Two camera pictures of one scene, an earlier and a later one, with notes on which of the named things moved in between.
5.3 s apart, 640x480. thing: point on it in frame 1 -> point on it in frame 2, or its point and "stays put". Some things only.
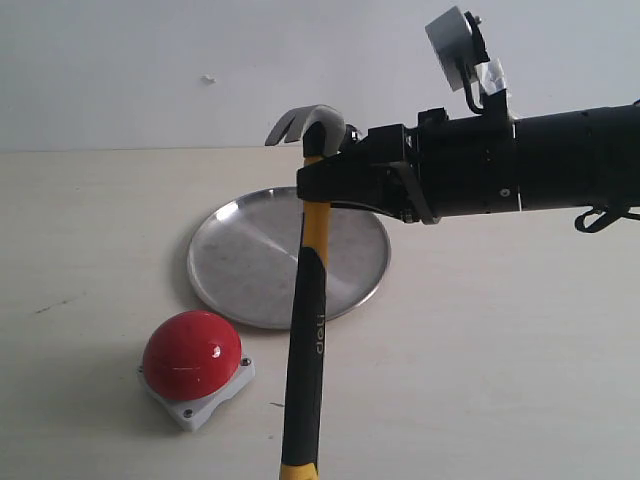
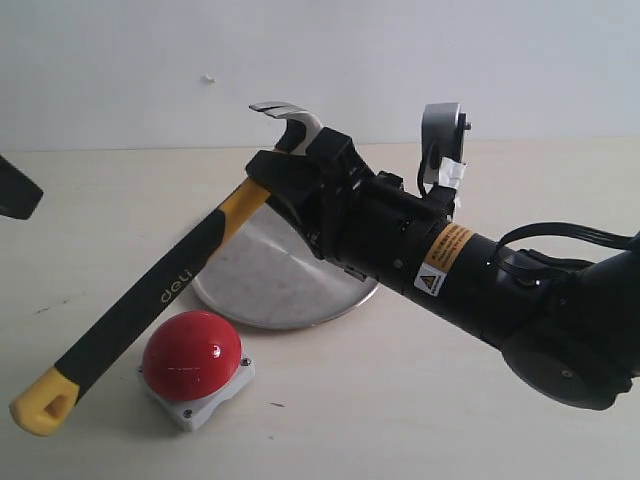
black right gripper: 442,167 -> 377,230
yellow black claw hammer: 322,130 -> 45,404
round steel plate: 243,256 stays put
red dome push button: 192,363 stays put
